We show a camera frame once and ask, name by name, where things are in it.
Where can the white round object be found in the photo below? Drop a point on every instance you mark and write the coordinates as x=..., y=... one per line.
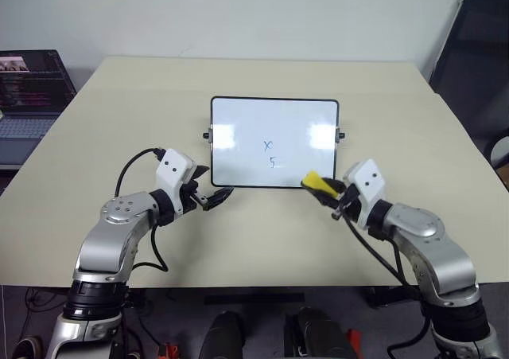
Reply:
x=501, y=152

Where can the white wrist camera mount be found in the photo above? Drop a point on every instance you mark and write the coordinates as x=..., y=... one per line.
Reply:
x=367, y=184
x=172, y=172

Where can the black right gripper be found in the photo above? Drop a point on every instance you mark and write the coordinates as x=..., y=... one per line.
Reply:
x=349, y=204

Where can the black cabinet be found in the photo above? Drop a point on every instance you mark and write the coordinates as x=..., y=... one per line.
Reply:
x=473, y=64

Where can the yellow whiteboard eraser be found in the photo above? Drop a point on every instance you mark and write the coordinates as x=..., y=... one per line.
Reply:
x=313, y=181

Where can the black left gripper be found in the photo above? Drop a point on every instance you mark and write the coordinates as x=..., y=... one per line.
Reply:
x=190, y=205

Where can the brown round object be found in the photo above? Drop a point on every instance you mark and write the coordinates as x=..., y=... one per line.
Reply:
x=27, y=348

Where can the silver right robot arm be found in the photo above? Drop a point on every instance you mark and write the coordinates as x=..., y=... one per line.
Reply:
x=441, y=251

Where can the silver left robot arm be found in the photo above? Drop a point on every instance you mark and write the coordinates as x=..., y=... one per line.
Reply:
x=107, y=239

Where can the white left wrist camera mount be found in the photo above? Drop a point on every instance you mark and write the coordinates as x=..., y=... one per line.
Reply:
x=172, y=172

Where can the dark rounded shape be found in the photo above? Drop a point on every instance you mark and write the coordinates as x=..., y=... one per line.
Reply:
x=318, y=335
x=222, y=337

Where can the small black-framed whiteboard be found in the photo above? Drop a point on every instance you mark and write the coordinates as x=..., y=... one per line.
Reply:
x=274, y=136

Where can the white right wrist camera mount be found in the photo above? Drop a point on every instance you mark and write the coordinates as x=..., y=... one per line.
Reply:
x=367, y=184

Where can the open grey laptop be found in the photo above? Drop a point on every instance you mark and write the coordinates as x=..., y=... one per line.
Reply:
x=28, y=96

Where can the small orange object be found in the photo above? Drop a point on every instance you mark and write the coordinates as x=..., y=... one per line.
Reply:
x=167, y=352
x=355, y=345

